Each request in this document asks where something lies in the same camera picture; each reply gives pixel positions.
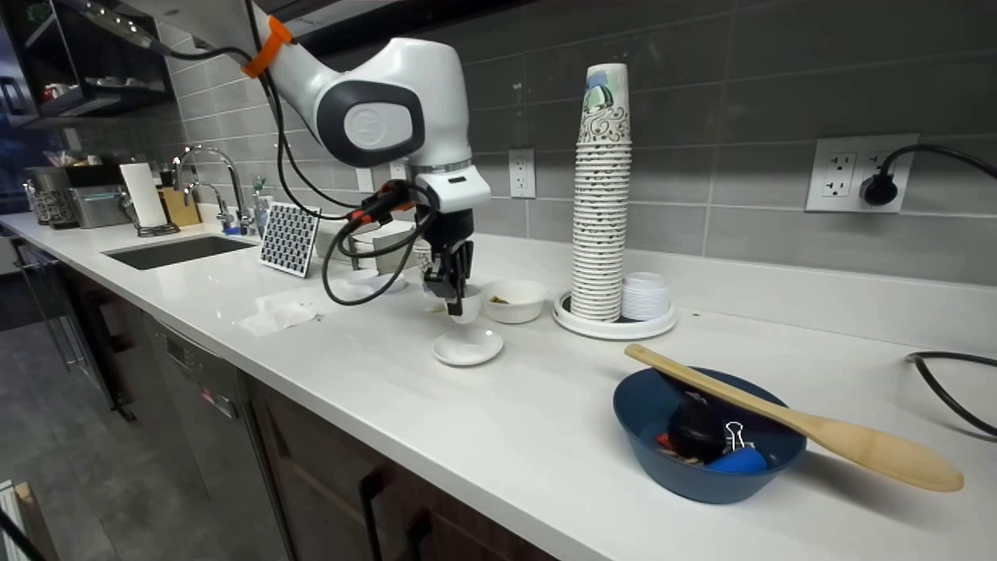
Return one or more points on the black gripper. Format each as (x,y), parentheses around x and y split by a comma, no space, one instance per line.
(450,257)

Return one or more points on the white mug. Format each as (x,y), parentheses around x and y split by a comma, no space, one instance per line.
(469,311)

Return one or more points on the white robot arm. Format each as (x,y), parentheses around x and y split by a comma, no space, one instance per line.
(400,103)

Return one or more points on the small white plate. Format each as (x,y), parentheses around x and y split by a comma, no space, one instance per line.
(469,348)

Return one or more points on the white round bowl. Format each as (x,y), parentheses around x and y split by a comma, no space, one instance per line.
(515,300)

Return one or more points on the white round cup tray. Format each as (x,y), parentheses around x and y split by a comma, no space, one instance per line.
(615,332)

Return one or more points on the dotted calibration board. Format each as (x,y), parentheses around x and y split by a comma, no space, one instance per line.
(289,239)

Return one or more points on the short white cup stack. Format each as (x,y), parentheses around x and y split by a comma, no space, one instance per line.
(647,298)

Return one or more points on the blue bowl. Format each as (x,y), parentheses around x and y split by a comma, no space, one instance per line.
(642,407)

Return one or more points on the tall paper cup stack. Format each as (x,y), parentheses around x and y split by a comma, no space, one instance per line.
(599,192)

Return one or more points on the chrome faucet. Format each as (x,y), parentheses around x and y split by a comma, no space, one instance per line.
(212,172)

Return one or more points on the dark lower cabinets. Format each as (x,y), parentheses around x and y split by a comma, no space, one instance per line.
(274,477)

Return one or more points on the black round object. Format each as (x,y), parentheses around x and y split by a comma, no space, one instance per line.
(697,432)

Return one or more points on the black binder clip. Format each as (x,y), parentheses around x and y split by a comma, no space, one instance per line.
(737,438)

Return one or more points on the kitchen sink basin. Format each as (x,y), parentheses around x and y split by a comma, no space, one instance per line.
(175,253)

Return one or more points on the blue round object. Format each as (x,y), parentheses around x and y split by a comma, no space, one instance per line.
(746,461)

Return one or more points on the wooden spoon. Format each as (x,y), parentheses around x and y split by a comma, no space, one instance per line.
(863,447)

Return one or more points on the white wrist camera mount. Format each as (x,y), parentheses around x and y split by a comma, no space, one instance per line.
(377,248)

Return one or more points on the white wall switch plate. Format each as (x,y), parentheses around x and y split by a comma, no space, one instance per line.
(521,174)

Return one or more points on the white double wall outlet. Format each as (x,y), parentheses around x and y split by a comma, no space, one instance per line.
(846,162)

